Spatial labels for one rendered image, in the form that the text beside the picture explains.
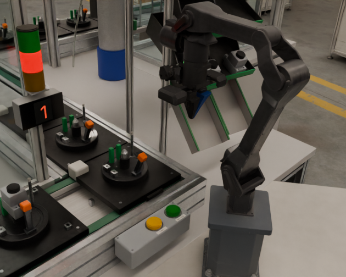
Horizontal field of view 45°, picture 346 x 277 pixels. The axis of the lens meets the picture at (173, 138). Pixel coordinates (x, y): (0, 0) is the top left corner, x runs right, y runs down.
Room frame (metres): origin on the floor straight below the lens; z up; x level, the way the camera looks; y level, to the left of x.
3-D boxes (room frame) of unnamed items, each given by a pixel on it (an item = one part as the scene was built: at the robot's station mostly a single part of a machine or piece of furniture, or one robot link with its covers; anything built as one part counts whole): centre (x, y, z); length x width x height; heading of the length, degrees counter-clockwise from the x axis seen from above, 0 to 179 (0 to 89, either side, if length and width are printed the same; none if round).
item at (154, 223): (0.81, 0.04, 0.96); 0.04 x 0.04 x 0.02
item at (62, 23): (2.49, 0.60, 1.01); 0.24 x 0.24 x 0.13; 47
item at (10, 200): (0.78, 0.37, 1.06); 0.08 x 0.04 x 0.07; 47
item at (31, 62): (0.96, 0.35, 1.33); 0.05 x 0.05 x 0.05
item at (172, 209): (0.87, -0.01, 0.96); 0.04 x 0.04 x 0.02
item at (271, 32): (0.84, -0.12, 1.45); 0.29 x 0.08 x 0.11; 43
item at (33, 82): (0.96, 0.35, 1.28); 0.05 x 0.05 x 0.05
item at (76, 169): (1.02, 0.14, 1.01); 0.24 x 0.24 x 0.13; 47
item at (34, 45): (0.96, 0.35, 1.38); 0.05 x 0.05 x 0.05
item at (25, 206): (0.74, 0.34, 1.04); 0.04 x 0.02 x 0.08; 47
